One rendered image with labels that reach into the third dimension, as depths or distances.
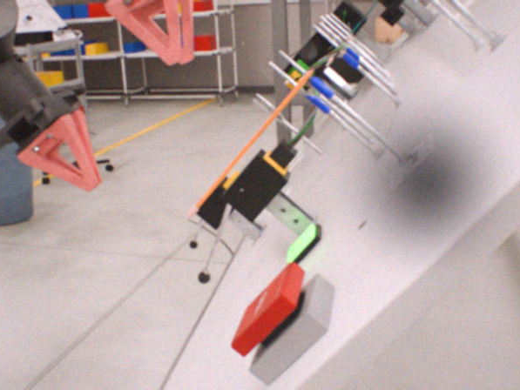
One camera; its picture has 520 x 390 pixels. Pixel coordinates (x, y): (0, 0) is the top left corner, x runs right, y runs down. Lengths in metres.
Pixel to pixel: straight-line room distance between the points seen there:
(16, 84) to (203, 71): 8.08
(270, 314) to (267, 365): 0.03
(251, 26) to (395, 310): 8.14
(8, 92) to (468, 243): 0.49
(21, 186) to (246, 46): 4.96
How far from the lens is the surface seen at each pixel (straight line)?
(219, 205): 0.94
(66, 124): 0.65
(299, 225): 0.63
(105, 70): 9.40
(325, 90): 0.49
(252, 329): 0.38
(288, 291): 0.37
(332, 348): 0.34
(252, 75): 8.49
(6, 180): 4.08
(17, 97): 0.67
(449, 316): 1.02
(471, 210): 0.32
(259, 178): 0.61
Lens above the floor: 1.28
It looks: 18 degrees down
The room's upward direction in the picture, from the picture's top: 3 degrees counter-clockwise
